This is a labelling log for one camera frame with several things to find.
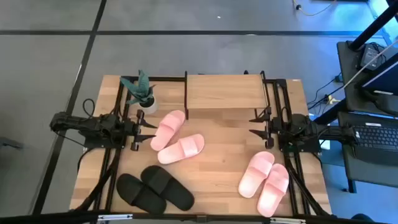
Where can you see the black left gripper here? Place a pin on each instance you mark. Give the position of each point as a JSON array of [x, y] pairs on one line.
[[130, 130]]

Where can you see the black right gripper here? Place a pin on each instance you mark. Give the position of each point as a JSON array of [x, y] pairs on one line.
[[276, 130]]

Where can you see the pink rubber slide sandal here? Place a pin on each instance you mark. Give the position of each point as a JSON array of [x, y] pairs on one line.
[[168, 130], [273, 189], [256, 174], [182, 149]]

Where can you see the wooden shelf black metal frame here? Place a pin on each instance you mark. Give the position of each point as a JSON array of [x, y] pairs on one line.
[[224, 91]]

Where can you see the black rubber slide sandal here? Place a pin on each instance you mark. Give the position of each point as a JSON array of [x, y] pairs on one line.
[[140, 194], [168, 186]]

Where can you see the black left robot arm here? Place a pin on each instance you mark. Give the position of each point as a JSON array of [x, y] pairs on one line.
[[81, 124]]

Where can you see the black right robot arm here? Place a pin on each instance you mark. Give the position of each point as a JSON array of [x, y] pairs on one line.
[[298, 127]]

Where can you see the green plant in white pot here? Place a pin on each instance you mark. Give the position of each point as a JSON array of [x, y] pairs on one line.
[[143, 90]]

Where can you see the yellow white plug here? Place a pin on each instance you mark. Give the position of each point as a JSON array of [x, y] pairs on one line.
[[332, 100]]

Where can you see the black side table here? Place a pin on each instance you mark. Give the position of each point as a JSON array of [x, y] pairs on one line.
[[346, 68]]

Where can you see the black keyboard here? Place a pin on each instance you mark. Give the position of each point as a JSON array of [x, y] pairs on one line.
[[376, 138]]

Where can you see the dark grey laptop desk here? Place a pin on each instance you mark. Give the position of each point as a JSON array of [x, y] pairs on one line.
[[367, 177]]

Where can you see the black power adapter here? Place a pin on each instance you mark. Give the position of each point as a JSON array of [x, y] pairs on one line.
[[370, 56]]

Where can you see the dark blue monitor screen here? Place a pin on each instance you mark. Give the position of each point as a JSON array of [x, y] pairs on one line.
[[385, 79]]

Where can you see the dark grey floor object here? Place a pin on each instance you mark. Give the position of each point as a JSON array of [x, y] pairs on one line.
[[9, 143]]

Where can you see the black diagonal pole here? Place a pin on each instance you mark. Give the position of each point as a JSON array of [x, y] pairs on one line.
[[373, 28]]

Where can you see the black aluminium rig frame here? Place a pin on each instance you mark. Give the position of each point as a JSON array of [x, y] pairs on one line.
[[164, 79]]

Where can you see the silver metal bracket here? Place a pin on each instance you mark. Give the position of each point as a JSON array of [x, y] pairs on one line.
[[115, 217], [287, 221]]

